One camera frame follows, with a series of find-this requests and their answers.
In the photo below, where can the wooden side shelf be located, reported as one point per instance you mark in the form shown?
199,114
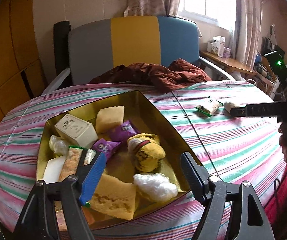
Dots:
228,63

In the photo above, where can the tan sponge block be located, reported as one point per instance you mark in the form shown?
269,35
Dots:
109,118

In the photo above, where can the black rolled mat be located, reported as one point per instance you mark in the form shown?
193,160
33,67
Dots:
60,44

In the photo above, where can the cracker packet green edge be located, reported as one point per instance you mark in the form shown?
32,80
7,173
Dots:
72,160

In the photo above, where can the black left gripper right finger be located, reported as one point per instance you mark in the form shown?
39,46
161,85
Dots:
197,178

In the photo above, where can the pink patterned curtain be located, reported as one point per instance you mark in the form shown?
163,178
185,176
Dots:
241,18

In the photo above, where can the gold metal tray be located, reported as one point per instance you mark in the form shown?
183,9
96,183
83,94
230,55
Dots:
147,118

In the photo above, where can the purple snack packet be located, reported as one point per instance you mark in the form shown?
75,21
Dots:
109,148
123,132

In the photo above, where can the dark red cloth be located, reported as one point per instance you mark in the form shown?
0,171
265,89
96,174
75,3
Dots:
179,74

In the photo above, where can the wooden wardrobe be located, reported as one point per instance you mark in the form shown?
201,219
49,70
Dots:
21,75

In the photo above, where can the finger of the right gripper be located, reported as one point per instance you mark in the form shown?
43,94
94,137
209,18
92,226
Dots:
262,110

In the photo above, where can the small cracker packet on bed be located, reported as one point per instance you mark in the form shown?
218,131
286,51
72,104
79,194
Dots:
209,106

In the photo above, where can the cream medicine box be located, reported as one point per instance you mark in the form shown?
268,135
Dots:
76,131

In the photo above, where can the yellow sponge with holes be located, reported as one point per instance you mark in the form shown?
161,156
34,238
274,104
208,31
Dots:
114,198

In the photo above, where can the clear plastic wad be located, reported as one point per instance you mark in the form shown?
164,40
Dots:
58,145
155,186

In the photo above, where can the white soap block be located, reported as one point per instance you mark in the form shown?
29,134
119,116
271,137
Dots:
53,169

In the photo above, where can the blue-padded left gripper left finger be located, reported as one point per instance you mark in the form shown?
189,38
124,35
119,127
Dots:
89,175

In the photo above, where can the striped pink green bedsheet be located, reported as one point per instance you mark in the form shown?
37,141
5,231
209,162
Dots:
238,149

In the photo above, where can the white box on shelf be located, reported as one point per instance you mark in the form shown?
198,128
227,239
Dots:
217,47

